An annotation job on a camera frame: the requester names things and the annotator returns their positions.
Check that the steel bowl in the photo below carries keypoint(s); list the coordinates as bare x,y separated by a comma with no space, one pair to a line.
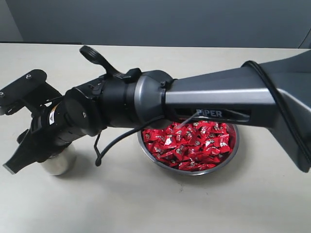
233,141

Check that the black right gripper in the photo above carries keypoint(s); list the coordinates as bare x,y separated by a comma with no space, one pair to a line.
54,128

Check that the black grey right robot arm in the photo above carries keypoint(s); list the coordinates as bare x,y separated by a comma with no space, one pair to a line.
275,95

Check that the pile of red candies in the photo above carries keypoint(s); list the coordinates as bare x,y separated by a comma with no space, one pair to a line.
192,147

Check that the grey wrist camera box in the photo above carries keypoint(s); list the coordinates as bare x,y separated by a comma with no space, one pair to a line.
30,91

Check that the steel cup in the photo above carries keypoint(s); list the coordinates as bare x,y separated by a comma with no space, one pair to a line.
60,164

